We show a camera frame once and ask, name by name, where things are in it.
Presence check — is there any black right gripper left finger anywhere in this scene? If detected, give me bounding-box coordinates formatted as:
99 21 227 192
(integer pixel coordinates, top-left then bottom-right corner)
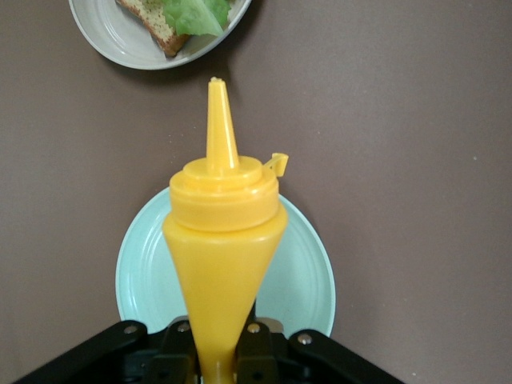
14 318 201 384

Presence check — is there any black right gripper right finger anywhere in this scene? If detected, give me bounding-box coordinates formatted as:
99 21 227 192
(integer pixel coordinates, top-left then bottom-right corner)
234 318 405 384

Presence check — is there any yellow mustard squeeze bottle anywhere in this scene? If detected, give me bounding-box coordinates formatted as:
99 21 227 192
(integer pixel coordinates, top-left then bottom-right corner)
162 76 290 384

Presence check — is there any brown bread slice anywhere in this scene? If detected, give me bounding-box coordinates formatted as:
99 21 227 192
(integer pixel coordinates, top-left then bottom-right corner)
114 0 192 59

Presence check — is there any green lettuce leaf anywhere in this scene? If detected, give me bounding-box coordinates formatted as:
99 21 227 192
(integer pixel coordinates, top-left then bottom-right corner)
161 0 234 38

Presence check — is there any mint green plate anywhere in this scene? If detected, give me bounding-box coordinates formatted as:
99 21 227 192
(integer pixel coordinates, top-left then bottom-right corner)
114 186 338 339

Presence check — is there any beige plate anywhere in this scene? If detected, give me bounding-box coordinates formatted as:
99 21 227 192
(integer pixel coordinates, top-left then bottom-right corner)
67 0 254 71

